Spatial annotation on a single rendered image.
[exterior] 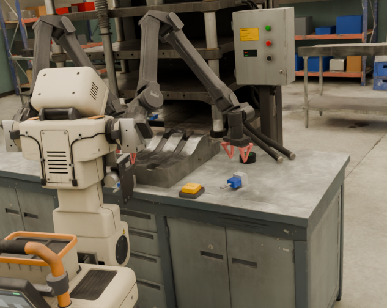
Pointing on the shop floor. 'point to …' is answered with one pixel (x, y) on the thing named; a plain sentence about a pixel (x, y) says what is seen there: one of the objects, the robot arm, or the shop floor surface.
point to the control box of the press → (264, 55)
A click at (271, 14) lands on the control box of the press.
